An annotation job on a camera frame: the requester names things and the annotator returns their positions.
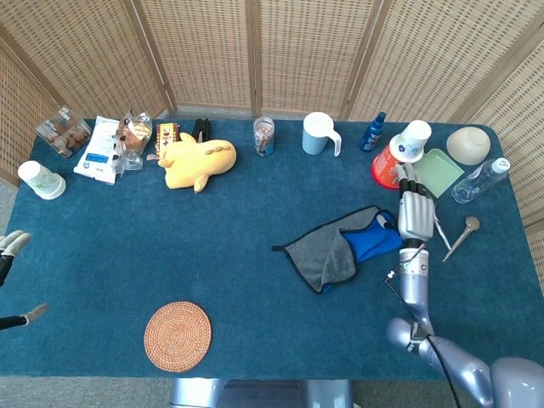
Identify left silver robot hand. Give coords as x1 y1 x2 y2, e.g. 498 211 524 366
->
0 230 48 332

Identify light blue mug white handle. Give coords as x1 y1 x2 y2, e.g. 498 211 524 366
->
302 111 343 158

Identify clear plastic cookie box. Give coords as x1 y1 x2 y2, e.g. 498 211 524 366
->
35 105 93 159

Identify clear plastic water bottle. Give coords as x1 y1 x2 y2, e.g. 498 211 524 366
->
450 157 511 205

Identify round woven rattan coaster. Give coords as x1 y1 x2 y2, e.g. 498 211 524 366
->
143 300 213 374

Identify grey and blue cloth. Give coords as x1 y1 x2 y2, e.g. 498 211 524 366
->
270 205 405 295

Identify light green plastic tray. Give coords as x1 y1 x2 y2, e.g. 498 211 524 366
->
412 148 466 200

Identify red and yellow snack box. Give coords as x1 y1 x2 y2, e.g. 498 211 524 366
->
155 122 182 156

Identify red instant noodle cup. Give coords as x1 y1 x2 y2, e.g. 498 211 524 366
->
371 139 416 190

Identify yellow plush toy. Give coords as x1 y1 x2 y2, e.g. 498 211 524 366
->
157 132 238 195

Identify clear jar with sticks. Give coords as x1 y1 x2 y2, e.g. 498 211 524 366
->
252 116 276 157

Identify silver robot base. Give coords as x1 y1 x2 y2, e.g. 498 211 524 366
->
169 377 354 408

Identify metal spoon round bowl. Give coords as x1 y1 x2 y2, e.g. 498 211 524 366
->
441 216 481 263

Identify woven bamboo folding screen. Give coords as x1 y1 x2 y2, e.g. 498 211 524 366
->
0 0 544 294

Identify blue carpet table cover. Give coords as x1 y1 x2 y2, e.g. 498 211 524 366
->
0 117 544 381

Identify clear bag of pastries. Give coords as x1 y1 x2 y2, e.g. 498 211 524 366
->
114 109 154 172

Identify white and blue snack packet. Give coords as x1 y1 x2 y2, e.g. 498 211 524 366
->
72 115 122 186

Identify paper cup green print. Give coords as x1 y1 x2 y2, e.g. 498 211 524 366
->
17 160 67 201

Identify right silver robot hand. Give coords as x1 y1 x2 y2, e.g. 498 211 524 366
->
377 161 437 243

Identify paper cup blue flowers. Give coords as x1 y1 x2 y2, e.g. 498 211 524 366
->
389 119 433 162

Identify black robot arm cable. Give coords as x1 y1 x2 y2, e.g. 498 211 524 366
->
381 244 463 408

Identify beige bowl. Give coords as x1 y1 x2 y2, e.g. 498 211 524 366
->
445 126 492 167

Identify blue spray bottle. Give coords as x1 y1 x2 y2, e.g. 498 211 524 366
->
359 111 388 153

